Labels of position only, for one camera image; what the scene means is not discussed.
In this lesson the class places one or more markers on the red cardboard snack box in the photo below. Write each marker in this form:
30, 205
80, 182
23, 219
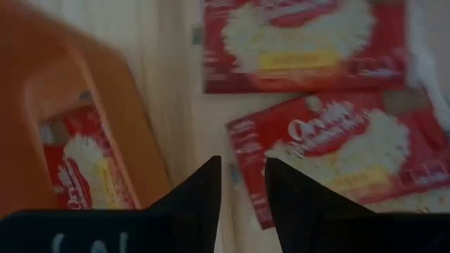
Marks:
302, 45

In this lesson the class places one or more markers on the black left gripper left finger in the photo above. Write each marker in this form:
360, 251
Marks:
105, 230

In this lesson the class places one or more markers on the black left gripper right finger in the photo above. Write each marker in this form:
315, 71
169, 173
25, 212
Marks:
334, 228

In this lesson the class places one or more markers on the red popcorn bag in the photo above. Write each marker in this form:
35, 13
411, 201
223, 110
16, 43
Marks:
351, 140
84, 165

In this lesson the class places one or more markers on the orange plastic basket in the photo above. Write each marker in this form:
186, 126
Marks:
119, 116

